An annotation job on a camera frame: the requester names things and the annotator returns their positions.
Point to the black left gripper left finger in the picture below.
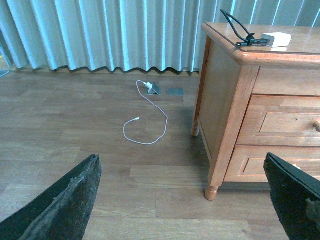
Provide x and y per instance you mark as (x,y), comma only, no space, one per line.
(62,211)

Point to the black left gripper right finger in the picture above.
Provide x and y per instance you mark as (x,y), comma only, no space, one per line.
(295,196)

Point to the wooden drawer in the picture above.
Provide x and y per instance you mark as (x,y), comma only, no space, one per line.
(281,120)
(247,162)

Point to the white charger adapter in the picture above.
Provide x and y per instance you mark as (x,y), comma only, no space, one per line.
(277,39)

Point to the round upper drawer knob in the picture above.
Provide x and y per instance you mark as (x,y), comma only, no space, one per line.
(316,125)

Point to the wooden nightstand cabinet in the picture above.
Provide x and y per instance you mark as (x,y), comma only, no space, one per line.
(231,74)

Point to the white plug in floor socket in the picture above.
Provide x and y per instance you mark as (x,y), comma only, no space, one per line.
(148,85)

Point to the open metal floor socket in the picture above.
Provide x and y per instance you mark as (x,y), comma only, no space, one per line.
(156,90)

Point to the closed metal floor socket cover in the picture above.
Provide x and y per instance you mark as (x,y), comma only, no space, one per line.
(175,92)

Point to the pale blue curtain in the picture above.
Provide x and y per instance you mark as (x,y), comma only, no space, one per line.
(129,34)

